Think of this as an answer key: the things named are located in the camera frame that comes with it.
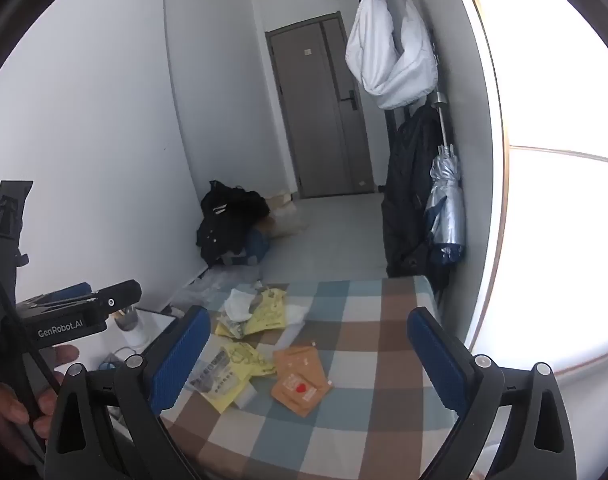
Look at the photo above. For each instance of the white tissue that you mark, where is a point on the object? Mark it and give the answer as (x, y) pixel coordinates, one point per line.
(238, 305)

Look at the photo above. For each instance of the silver folded umbrella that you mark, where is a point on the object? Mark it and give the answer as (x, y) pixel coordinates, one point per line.
(446, 200)

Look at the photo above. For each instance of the white utensil holder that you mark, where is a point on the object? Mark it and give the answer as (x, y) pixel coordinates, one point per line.
(131, 332)

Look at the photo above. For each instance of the foil wrapper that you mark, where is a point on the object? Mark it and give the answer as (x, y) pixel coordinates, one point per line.
(228, 329)

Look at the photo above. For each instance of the yellow packet with photo print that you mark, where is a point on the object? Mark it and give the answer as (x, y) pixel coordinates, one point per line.
(218, 382)

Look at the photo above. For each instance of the orange packet with red heart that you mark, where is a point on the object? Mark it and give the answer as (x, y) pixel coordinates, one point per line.
(299, 392)

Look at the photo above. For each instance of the grey wrapper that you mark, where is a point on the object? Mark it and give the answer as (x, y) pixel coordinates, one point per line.
(259, 299)

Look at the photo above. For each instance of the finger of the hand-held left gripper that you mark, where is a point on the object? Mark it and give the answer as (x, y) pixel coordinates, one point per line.
(121, 295)
(68, 292)

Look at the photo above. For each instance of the black jacket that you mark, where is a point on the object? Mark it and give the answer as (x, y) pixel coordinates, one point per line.
(228, 215)

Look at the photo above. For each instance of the black backpack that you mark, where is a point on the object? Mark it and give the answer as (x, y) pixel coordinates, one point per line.
(409, 185)

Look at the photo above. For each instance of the person's left hand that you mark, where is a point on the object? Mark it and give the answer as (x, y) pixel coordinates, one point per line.
(6, 410)

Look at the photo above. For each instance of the checked tablecloth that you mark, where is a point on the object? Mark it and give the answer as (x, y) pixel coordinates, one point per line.
(374, 320)

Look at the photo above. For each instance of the white plastic wrapper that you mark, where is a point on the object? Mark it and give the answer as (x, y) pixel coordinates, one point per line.
(296, 313)

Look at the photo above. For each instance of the yellow printed packet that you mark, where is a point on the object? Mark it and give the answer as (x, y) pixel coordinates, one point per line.
(246, 357)
(270, 312)

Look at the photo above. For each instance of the clear plastic bag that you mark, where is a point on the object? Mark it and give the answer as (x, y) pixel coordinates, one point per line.
(223, 280)

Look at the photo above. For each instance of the white hanging bag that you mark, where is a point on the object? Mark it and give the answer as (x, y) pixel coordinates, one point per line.
(389, 60)

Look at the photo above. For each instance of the wood-trimmed window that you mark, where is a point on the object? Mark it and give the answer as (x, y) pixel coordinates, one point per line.
(559, 110)

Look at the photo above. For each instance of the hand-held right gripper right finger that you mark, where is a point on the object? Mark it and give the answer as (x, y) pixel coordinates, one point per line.
(439, 360)

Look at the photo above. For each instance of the plain orange packet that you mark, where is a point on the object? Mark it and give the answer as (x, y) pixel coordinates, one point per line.
(296, 356)

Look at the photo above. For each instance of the grey door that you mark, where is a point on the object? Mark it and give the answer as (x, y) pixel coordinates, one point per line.
(314, 110)

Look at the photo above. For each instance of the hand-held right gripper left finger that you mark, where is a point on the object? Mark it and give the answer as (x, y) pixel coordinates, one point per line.
(178, 357)

